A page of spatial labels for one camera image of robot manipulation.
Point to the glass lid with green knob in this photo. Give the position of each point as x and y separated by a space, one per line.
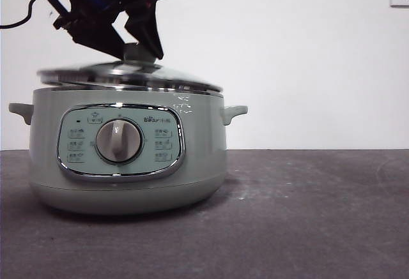
128 74

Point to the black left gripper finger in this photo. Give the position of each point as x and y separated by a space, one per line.
148 30
102 39

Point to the pale green electric pot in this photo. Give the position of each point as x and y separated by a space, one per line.
128 193

